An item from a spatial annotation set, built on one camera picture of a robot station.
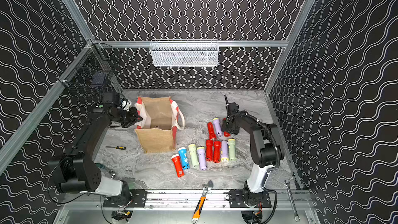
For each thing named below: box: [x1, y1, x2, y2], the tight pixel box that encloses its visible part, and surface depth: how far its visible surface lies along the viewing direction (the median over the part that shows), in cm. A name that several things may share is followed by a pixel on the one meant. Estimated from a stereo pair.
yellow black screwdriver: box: [105, 146, 127, 150], surface depth 92 cm
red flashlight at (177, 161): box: [171, 154, 186, 178], surface depth 85 cm
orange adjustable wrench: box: [191, 180, 214, 224], surface depth 74 cm
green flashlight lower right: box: [228, 138, 237, 162], surface depth 90 cm
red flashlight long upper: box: [207, 122, 217, 141], surface depth 97 cm
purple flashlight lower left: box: [196, 146, 208, 171], surface depth 87 cm
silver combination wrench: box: [283, 179, 301, 222], surface depth 76 cm
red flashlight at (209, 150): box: [205, 139, 213, 162], surface depth 90 cm
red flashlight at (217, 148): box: [212, 140, 222, 163], surface depth 89 cm
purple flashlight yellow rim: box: [212, 117, 224, 140], surface depth 97 cm
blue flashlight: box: [177, 147, 191, 171], surface depth 87 cm
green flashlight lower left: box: [188, 143, 200, 167], surface depth 88 cm
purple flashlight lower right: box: [220, 140, 230, 162], surface depth 90 cm
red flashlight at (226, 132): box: [221, 117, 231, 138], surface depth 97 cm
